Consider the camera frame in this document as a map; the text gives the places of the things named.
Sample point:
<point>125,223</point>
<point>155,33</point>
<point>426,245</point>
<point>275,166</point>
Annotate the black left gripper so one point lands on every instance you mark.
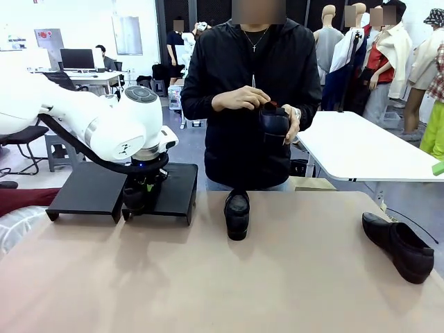
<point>149,177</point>

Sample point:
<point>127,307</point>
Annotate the red shoe brush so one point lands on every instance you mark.
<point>273,103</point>

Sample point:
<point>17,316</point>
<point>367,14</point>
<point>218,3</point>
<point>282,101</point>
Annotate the person's right forearm black sleeve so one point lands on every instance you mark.
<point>197,104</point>

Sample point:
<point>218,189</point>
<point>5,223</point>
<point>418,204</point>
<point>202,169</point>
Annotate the person's left forearm black sleeve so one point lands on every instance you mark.
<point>310,111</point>

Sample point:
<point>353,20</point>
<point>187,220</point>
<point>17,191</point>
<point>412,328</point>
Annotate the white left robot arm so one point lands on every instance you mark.
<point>104,128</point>

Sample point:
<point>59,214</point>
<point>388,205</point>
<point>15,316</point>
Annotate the black shoe stand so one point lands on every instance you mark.
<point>177,194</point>
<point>86,190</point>

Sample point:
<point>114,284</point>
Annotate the person's right hand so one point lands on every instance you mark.
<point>236,98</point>

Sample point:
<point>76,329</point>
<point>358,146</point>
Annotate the person's left hand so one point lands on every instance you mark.
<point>294,125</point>

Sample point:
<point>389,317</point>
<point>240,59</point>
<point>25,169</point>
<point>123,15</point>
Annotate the neon green trousers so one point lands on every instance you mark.
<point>433,135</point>

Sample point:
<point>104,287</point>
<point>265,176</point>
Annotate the grey plastic basket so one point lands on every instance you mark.
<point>390,119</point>

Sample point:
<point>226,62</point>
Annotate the white side table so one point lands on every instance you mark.
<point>364,145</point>

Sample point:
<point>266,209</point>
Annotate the black chunky loafer grey insole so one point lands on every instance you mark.
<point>237,222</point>

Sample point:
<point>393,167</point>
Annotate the translucent storage box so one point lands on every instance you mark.
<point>174,97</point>

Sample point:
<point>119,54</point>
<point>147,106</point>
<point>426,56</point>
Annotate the grey plastic stool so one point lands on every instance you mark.
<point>60,152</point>

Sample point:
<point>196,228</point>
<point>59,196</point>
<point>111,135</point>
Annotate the person in black jacket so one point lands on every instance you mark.
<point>239,149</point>

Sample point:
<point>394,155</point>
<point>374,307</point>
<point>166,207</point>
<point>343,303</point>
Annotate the dark stool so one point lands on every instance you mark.
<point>144,81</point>
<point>160,88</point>

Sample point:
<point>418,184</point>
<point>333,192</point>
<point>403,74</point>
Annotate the mannequin in beige jacket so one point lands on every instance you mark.
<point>426,62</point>

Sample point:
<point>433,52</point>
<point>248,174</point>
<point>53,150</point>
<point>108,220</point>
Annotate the black bag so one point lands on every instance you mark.
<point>160,73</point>

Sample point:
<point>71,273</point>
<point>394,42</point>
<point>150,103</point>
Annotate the mannequin red top cream jacket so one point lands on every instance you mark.
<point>399,52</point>

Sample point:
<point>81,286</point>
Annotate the white office desk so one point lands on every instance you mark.
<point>90,77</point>

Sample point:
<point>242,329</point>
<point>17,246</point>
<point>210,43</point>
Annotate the cardboard box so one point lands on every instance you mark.
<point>312,184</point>

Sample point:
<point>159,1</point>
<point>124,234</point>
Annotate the dark red cloth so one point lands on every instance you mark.
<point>21,201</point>

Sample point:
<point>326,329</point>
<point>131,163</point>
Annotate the seated person at desk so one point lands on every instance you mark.
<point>109,62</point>

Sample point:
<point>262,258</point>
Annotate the black office chair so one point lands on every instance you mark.
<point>21,133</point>
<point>66,81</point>

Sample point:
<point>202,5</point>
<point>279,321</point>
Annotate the white plastic wrap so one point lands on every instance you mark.
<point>17,229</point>

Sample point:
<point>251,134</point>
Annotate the white monitor back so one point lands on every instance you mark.
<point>98,59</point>

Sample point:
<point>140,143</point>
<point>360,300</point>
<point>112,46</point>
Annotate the black crate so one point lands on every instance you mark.
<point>300,168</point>

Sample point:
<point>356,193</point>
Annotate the white jacket zipper pull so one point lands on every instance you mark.
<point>254,83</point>

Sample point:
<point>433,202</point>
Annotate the standing person dark clothes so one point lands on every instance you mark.
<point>174,41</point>

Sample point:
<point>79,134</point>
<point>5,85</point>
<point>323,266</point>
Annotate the black computer monitor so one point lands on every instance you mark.
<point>76,59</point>

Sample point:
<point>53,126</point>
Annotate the mannequin in white navy jacket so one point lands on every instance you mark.
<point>347,52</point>

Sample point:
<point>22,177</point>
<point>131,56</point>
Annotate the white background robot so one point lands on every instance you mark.
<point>189,40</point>

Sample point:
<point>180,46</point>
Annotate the patterned bucket hat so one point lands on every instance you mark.
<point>435,16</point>

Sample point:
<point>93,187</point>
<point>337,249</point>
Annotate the silver wristwatch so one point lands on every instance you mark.
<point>297,112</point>

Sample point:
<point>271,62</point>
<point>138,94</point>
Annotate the mannequin in grey tank top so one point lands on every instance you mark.
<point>329,45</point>

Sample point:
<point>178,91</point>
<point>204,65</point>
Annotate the grey panel with red signs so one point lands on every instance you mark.
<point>52,41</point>

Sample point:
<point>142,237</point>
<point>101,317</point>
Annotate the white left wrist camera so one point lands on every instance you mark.
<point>169,137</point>

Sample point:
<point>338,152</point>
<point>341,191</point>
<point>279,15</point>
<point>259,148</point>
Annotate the wall poster board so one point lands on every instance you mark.
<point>127,34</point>

